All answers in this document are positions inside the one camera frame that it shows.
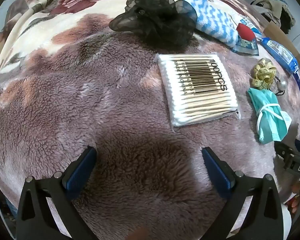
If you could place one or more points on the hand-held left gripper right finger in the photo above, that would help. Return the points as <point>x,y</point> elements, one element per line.
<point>218,175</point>

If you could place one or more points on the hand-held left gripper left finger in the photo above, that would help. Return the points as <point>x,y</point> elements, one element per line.
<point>82,170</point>

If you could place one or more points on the blue wet wipes packet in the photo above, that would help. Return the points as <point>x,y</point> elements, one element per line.
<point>281,52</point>

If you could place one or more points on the blue white striped cloth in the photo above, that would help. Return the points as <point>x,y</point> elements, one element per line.
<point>212,20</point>

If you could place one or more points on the black mesh scrunchie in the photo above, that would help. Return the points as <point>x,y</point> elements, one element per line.
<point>160,22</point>

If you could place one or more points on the teal face mask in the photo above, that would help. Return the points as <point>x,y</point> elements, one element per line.
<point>270,115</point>

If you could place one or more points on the floral fleece blanket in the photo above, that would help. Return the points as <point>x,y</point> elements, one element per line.
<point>65,105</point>

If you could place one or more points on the yellow measuring tape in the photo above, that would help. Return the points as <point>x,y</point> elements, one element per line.
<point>261,76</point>

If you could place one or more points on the cotton swab pack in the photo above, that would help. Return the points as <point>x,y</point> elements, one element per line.
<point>202,100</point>

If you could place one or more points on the flat brown cardboard piece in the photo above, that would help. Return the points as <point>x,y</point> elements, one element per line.
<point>282,37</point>

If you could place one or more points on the red sponge in clear packet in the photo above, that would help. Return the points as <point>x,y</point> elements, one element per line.
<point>243,32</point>

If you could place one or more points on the pile of clothes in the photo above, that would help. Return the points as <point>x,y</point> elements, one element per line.
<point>275,7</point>

